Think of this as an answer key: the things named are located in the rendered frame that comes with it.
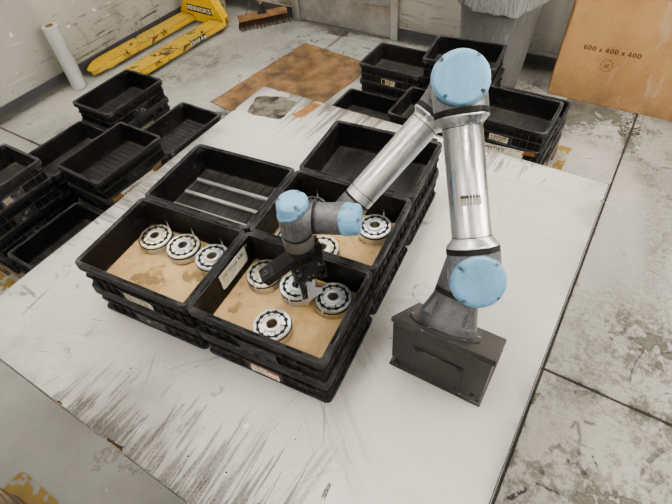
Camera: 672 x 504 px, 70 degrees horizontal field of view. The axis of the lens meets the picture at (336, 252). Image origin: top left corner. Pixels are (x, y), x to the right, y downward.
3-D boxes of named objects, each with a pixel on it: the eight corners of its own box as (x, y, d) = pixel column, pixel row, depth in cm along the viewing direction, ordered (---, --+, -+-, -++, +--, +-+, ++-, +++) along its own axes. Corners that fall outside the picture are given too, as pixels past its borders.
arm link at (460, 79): (498, 294, 115) (479, 56, 108) (512, 310, 100) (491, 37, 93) (447, 298, 117) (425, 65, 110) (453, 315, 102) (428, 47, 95)
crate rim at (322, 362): (186, 314, 125) (184, 308, 123) (248, 235, 142) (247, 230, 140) (324, 370, 112) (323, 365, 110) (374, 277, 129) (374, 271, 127)
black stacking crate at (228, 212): (300, 196, 167) (296, 170, 158) (254, 256, 150) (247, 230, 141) (207, 169, 180) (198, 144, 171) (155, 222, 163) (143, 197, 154)
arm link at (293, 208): (308, 211, 104) (269, 210, 105) (313, 245, 112) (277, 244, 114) (313, 187, 109) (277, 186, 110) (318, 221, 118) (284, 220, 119)
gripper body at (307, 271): (328, 279, 127) (324, 248, 118) (297, 290, 125) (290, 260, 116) (317, 259, 131) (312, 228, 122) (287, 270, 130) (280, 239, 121)
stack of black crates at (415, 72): (435, 104, 317) (440, 54, 292) (415, 128, 301) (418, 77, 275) (381, 90, 333) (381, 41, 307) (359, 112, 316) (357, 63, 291)
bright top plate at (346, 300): (307, 304, 131) (307, 303, 130) (327, 278, 136) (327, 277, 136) (339, 319, 127) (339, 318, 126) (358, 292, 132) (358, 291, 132)
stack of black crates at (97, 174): (151, 187, 280) (120, 120, 246) (189, 204, 268) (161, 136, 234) (96, 231, 258) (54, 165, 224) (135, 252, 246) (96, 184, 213)
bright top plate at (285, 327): (246, 334, 126) (245, 333, 125) (265, 304, 131) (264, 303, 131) (279, 347, 122) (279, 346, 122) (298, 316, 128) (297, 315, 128)
